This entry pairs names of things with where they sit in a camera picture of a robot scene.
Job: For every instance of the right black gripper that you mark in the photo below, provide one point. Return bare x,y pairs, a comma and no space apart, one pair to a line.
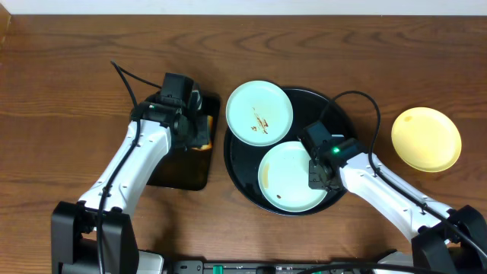
314,180

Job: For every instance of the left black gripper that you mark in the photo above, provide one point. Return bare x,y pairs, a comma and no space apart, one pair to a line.
198,132

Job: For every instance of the green and yellow sponge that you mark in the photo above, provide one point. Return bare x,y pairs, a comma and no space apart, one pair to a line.
203,136

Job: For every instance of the pale green plate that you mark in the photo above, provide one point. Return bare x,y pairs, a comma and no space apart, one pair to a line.
283,178

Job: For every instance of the yellow plate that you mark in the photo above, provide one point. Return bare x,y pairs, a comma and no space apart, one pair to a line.
426,139

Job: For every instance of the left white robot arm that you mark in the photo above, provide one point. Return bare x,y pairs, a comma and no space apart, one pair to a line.
164,147

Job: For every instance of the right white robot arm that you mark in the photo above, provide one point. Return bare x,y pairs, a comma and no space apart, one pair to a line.
443,239

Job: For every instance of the black rectangular tray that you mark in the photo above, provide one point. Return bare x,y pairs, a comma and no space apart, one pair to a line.
187,169

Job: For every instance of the round black tray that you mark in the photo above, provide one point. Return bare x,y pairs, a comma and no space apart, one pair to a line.
242,160

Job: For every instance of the light blue plate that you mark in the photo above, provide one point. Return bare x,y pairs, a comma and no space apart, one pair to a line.
259,113

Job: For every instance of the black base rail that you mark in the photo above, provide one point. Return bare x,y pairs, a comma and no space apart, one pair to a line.
202,267

